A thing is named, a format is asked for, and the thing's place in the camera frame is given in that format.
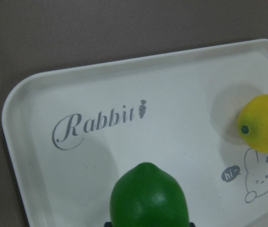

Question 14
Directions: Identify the green lime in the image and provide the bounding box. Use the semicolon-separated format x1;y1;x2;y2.
110;162;190;227

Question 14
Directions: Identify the yellow lemon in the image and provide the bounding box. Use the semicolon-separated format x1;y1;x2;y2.
237;94;268;154

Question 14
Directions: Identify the white rabbit tray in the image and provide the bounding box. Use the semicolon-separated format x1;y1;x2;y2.
2;39;268;227

